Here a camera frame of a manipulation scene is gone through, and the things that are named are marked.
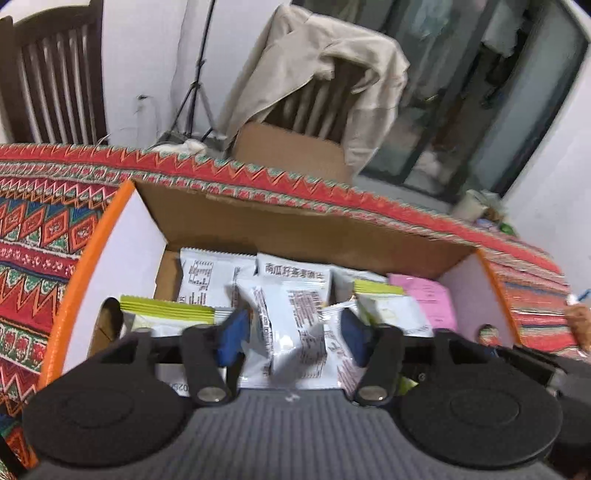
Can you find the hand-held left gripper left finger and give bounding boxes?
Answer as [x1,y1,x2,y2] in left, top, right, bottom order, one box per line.
[98,309,251,408]

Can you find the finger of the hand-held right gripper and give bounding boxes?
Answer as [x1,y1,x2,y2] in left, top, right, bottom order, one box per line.
[494,345,561,377]

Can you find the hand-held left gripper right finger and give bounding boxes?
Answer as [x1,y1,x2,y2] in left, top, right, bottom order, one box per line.
[339,308,496,408]

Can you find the white snack packet black text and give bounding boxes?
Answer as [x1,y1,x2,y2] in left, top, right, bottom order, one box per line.
[228,278,331,389]
[321,302,366,391]

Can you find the green-striped white snack packet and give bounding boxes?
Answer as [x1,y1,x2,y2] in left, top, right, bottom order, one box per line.
[119,295,232,339]
[353,279,435,339]

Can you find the white cookie picture snack packet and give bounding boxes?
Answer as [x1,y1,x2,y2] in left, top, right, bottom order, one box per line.
[255,252,333,301]
[330,265,389,306]

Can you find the white snack packet grey print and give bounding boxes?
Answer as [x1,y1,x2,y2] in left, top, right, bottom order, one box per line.
[178,247,258,309]

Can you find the orange-edged cardboard box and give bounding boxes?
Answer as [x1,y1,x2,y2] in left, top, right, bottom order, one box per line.
[37,178,523,393]

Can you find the blue and white snack wrapper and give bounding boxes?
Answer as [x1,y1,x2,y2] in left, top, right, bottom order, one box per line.
[566,288,591,357]

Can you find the pink paper sheet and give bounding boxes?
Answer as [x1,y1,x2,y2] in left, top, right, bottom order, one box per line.
[387,273,459,331]

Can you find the plain brown cardboard box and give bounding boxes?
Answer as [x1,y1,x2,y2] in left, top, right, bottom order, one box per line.
[231,121,354,184]

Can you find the white fluffy cloth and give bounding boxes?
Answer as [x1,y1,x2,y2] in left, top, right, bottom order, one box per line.
[156,140,208,156]

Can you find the red patterned tablecloth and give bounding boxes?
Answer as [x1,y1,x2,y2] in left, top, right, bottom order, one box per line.
[0,142,583,468]

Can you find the wooden chair under jacket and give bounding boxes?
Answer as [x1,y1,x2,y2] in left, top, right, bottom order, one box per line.
[265,60,370,142]

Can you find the black tripod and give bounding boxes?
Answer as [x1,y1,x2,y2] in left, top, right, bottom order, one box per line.
[164,0,218,140]

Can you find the glass sliding door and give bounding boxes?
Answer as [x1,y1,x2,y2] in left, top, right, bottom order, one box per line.
[358,0,590,205]

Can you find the chair with beige jacket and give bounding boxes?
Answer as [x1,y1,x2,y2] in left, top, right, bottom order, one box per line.
[217,4,411,174]

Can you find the dark wooden slatted chair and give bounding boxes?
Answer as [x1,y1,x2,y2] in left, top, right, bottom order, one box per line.
[0,0,110,145]

